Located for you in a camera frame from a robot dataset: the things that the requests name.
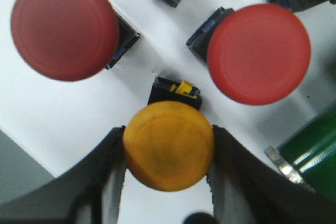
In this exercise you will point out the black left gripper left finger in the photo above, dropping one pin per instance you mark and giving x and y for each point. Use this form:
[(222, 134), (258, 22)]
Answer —
[(90, 192)]

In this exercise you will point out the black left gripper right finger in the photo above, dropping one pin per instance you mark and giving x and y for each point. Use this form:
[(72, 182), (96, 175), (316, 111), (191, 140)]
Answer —
[(245, 190)]

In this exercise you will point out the red mushroom push button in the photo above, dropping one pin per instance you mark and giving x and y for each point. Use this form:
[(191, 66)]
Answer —
[(70, 40), (256, 55)]

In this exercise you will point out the green conveyor belt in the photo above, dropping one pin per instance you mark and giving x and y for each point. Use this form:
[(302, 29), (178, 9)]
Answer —
[(311, 152)]

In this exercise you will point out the aluminium conveyor frame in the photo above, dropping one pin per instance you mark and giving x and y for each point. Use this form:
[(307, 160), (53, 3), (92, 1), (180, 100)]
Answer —
[(286, 169)]

